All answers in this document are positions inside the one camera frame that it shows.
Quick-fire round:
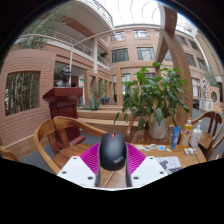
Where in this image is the spiky green agave plant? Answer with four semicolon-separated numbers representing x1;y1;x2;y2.
80;96;105;112

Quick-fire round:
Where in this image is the black computer mouse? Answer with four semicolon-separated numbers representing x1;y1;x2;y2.
98;131;128;172

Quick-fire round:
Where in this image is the blue tube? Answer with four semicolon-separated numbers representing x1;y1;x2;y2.
170;125;182;150

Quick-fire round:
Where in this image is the white statue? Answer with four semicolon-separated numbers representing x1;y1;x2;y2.
199;78;212;100

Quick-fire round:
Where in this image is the dark bust sculpture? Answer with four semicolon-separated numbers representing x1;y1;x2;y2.
54;65;72;88

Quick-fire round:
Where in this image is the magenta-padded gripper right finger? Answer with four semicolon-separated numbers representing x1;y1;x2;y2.
125;142;169;188

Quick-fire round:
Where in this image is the clear tissue pack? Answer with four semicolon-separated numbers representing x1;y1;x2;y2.
184;147;198;156

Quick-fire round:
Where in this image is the orange liquid bottle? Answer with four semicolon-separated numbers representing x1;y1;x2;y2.
179;117;194;149

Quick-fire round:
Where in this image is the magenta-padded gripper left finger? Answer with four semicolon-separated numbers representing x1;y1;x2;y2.
57;142;102;188

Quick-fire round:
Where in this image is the green plant in white pot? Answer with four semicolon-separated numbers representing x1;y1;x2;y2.
113;61;192;140

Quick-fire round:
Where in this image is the white pump bottle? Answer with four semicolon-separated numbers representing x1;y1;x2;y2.
189;120;203;148

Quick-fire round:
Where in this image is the dark red wooden pedestal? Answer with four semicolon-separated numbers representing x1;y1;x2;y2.
42;87;87;154

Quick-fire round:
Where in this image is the grey white printed mouse pad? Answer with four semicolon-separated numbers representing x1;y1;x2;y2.
155;155;183;175

